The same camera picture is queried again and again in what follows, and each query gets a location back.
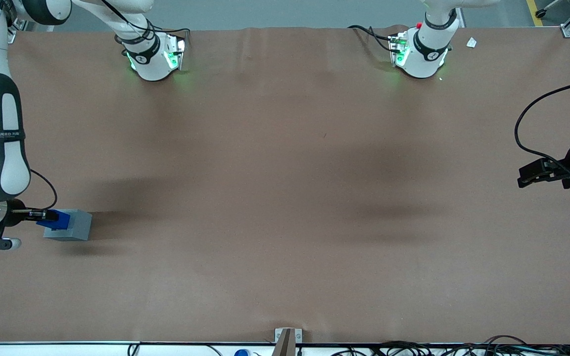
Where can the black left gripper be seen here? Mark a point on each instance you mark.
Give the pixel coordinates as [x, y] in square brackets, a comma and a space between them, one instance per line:
[569, 159]

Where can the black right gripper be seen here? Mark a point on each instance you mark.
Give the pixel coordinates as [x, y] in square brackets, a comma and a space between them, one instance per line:
[16, 213]

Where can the blue plastic part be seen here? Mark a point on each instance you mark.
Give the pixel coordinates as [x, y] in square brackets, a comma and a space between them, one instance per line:
[55, 222]

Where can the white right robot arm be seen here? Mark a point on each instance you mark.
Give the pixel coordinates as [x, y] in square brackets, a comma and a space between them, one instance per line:
[149, 66]

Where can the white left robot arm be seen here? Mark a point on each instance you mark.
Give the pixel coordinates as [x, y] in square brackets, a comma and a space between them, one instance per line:
[423, 54]

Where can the gray square base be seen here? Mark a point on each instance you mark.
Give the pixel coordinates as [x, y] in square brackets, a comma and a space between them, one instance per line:
[79, 225]

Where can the white paper scrap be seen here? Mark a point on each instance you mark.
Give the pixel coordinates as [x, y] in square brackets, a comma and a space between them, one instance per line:
[471, 42]

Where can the black chair caster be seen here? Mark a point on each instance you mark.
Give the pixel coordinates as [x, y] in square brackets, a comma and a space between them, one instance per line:
[541, 13]

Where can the small blue object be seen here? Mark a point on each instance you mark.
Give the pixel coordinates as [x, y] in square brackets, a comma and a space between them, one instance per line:
[242, 353]

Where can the brown table mat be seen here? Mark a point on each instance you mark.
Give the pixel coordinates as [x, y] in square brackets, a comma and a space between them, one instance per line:
[285, 198]

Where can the metal mounting plate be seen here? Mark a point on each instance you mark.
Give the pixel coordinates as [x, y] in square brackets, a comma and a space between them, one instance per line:
[299, 336]

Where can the metal corner bracket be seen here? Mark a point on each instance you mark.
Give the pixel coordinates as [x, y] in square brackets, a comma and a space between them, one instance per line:
[12, 32]
[569, 31]

